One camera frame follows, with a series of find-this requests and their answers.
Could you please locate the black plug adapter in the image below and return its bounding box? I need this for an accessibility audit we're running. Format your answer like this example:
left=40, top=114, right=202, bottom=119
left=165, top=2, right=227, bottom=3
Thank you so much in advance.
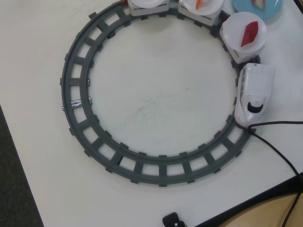
left=162, top=212, right=187, bottom=227

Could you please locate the white Shinkansen nose locomotive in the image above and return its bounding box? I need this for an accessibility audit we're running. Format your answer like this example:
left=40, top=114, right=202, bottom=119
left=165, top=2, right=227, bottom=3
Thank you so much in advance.
left=234, top=62, right=276, bottom=125

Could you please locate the light wooden furniture surface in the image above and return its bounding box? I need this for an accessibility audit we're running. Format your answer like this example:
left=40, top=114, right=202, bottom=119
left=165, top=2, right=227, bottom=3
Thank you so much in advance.
left=222, top=192, right=303, bottom=227

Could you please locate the black cable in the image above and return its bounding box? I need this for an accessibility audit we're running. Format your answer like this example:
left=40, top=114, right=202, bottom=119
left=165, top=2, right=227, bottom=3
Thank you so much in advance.
left=247, top=121, right=303, bottom=227

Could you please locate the white train car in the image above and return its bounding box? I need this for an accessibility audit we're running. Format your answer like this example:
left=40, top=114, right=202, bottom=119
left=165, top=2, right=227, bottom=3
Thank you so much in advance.
left=177, top=0, right=223, bottom=27
left=219, top=23, right=262, bottom=64
left=127, top=0, right=171, bottom=17

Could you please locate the orange salmon sushi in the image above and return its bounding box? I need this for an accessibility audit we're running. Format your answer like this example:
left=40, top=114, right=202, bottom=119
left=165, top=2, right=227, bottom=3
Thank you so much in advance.
left=195, top=0, right=210, bottom=10

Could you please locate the blue round dish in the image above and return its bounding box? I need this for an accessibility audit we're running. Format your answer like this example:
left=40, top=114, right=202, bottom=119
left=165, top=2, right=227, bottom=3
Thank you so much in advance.
left=231, top=0, right=284, bottom=24

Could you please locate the grey circular toy rail track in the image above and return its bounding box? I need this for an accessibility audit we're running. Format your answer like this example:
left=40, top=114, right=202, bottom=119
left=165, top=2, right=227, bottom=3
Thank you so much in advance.
left=59, top=0, right=262, bottom=189

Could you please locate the red tuna sushi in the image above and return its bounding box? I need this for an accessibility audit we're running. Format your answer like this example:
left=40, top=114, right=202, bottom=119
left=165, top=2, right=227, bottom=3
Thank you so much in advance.
left=241, top=21, right=259, bottom=48

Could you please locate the white round dish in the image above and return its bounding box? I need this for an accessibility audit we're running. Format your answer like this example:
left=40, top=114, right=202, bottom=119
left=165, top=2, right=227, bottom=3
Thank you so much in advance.
left=129, top=0, right=164, bottom=10
left=221, top=13, right=267, bottom=56
left=182, top=0, right=224, bottom=15

